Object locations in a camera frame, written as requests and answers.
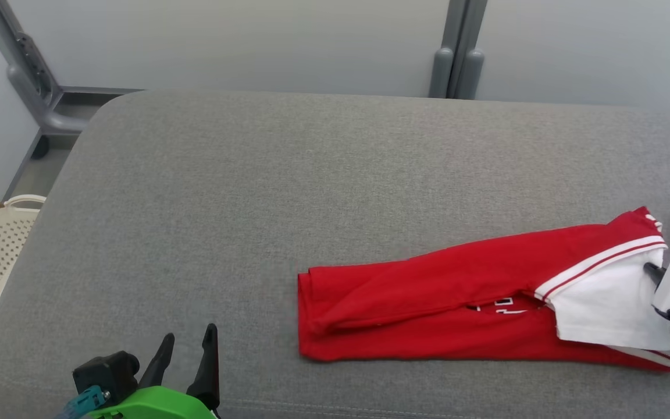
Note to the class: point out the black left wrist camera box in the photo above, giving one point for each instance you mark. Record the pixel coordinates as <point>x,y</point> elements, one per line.
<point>105,372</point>

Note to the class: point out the grey fabric sofa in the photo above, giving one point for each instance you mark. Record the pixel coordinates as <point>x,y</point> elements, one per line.
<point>253,203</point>

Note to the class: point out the grey partition post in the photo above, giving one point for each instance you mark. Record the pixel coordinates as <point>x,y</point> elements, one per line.
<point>457,52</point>

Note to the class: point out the red Bulls jersey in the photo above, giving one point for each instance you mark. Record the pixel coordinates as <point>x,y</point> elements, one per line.
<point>428,291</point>

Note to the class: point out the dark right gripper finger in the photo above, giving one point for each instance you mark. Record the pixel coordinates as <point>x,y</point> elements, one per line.
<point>655,273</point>

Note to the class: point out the grey metal frame leg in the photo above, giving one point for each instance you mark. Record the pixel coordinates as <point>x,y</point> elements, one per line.
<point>32,75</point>

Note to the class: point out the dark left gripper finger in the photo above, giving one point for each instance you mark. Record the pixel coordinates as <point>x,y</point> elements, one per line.
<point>159,361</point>
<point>208,366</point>

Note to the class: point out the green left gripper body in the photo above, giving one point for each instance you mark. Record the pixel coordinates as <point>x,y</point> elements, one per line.
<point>154,404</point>

